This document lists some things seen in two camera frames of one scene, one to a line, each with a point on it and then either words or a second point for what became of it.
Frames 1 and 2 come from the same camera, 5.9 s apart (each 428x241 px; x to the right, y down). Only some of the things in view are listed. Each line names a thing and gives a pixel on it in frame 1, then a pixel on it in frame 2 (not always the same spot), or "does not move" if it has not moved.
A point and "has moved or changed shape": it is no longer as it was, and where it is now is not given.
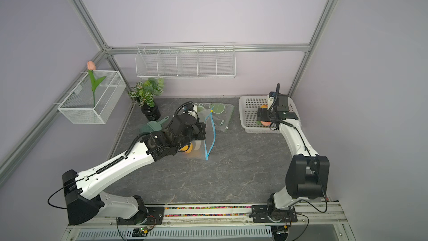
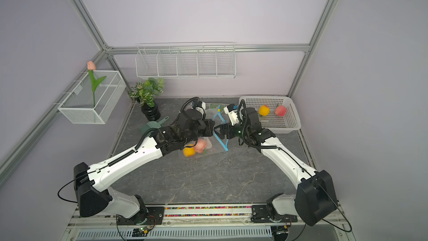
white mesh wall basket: x=93 y=100 does not move
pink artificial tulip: x=91 y=67 does not move
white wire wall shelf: x=186 y=60 does not move
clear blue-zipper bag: x=201 y=148 has moved or changed shape
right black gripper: x=262 y=114 to x=228 y=127
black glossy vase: x=152 y=114 does not move
